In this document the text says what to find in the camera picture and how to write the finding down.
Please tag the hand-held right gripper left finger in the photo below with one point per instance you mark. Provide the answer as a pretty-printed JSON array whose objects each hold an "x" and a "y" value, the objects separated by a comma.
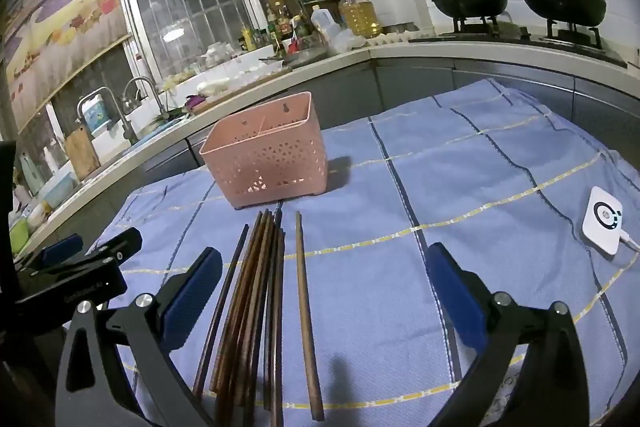
[{"x": 192, "y": 292}]

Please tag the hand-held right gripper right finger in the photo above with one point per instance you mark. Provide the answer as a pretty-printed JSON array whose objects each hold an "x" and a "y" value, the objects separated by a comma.
[{"x": 457, "y": 292}]

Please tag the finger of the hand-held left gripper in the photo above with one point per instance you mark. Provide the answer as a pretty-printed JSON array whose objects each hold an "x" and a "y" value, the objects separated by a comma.
[
  {"x": 120, "y": 242},
  {"x": 60, "y": 249}
]

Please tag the bundle of wooden chopsticks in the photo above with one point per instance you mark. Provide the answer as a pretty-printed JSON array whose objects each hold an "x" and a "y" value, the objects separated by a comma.
[{"x": 250, "y": 307}]

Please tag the brown wooden chopstick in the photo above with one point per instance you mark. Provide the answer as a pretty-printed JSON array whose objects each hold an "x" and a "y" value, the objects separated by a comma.
[{"x": 306, "y": 317}]

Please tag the pink perforated plastic basket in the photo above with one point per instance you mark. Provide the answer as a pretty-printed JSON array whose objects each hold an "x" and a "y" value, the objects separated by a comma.
[{"x": 270, "y": 157}]

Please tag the green bowl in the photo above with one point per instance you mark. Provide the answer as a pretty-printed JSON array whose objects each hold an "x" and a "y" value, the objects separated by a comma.
[{"x": 19, "y": 234}]

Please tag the small wooden cutting board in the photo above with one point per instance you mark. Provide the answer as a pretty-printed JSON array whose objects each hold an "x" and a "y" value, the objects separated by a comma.
[{"x": 82, "y": 154}]

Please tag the blue checked cloth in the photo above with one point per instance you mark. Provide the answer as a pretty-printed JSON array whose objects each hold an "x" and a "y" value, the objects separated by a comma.
[{"x": 400, "y": 167}]

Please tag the tall metal faucet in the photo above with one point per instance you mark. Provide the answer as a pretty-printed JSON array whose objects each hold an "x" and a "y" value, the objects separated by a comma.
[{"x": 100, "y": 93}]

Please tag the white square device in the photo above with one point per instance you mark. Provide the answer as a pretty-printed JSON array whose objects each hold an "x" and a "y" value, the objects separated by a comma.
[{"x": 602, "y": 219}]

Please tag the curved metal faucet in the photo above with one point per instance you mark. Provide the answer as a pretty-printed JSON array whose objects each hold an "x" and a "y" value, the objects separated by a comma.
[{"x": 145, "y": 81}]

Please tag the pile of white dishes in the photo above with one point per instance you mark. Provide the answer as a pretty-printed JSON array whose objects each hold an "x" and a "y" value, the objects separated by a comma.
[{"x": 220, "y": 84}]

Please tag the kitchen counter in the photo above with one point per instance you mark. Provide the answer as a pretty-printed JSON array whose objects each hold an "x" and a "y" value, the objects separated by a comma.
[{"x": 425, "y": 52}]

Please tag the black gas stove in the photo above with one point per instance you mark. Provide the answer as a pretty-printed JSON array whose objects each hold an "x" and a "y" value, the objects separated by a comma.
[{"x": 525, "y": 41}]

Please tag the egg tray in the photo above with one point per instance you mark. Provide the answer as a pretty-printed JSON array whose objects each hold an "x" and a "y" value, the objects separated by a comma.
[{"x": 395, "y": 38}]

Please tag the row of condiment bottles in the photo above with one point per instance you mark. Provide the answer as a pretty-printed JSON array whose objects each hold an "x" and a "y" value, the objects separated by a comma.
[{"x": 275, "y": 27}]

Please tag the yellow cooking oil bottle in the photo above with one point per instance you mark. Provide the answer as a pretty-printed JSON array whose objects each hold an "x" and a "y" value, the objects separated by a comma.
[{"x": 360, "y": 17}]

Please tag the white plastic jug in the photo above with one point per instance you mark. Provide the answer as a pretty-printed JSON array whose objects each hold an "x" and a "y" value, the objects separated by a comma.
[{"x": 325, "y": 27}]

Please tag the fruit print wall poster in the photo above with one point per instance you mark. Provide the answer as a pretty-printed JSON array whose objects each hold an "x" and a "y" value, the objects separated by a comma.
[{"x": 65, "y": 22}]

